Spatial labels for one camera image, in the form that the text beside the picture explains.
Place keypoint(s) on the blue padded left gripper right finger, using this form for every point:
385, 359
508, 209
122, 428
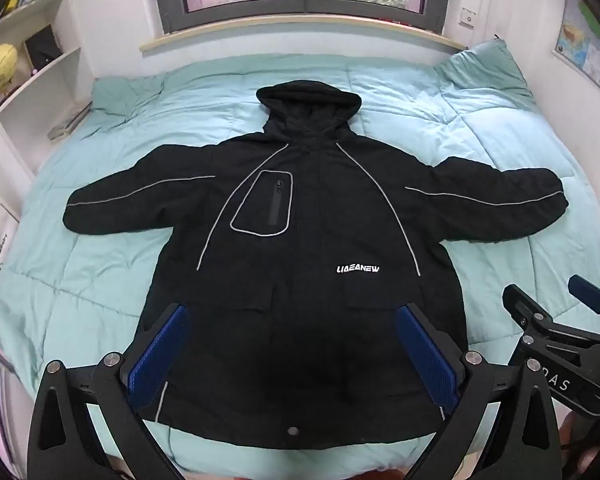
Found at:
523, 442

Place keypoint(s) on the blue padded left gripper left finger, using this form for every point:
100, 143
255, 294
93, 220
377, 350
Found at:
63, 442

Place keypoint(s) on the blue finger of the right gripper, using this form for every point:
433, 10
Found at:
585, 291

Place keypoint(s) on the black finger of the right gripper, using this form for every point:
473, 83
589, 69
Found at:
526, 312

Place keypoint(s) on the black hooded jacket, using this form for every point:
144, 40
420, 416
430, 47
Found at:
292, 248

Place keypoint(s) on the mint green quilted comforter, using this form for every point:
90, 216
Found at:
75, 297

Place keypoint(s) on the grey book on shelf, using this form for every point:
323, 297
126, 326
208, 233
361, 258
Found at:
69, 122

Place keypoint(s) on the wooden window sill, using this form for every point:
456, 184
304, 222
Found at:
304, 23

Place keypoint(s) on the white bookshelf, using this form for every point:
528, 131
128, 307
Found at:
36, 100

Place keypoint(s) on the black box on shelf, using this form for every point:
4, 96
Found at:
42, 48

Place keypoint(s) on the colourful wall map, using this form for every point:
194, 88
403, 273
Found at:
578, 41

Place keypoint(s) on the white wall socket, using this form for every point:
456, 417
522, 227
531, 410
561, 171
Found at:
468, 18

